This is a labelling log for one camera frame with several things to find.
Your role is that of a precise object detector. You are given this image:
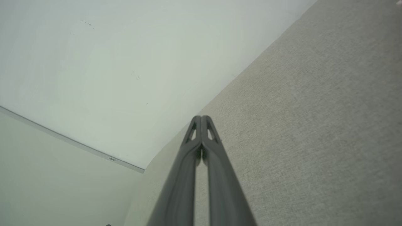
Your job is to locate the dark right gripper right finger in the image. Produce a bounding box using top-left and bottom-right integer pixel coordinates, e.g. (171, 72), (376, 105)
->
(202, 116), (257, 226)

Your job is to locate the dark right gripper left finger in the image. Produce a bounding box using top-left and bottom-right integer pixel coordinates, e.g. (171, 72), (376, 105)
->
(147, 116), (202, 226)

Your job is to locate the white baseboard strip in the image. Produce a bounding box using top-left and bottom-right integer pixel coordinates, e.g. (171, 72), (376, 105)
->
(0, 106), (145, 174)

